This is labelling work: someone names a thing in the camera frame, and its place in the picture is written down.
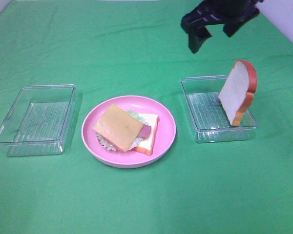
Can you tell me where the bread slice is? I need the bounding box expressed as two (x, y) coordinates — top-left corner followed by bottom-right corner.
(132, 113), (159, 156)
(218, 59), (257, 126)

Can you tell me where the right clear plastic tray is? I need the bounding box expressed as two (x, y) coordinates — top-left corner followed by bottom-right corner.
(180, 75), (257, 143)

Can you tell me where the yellow cheese slice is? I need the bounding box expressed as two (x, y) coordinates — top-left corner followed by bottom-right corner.
(93, 104), (144, 152)

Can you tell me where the clear plastic tray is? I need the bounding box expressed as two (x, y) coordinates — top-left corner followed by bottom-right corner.
(180, 75), (257, 143)
(0, 84), (76, 157)

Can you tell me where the left clear plastic tray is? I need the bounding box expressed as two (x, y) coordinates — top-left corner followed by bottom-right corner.
(0, 84), (76, 157)

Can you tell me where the bacon strip from tray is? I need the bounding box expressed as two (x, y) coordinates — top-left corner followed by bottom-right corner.
(107, 124), (152, 152)

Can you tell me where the green tablecloth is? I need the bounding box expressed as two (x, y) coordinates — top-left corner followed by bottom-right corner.
(0, 0), (293, 234)

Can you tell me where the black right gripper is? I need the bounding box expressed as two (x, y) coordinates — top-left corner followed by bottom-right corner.
(181, 0), (260, 54)

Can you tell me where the green lettuce leaf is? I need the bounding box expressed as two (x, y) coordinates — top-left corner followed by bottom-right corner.
(96, 110), (148, 151)

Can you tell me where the pink round plate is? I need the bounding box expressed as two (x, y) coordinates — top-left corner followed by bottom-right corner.
(82, 95), (176, 168)

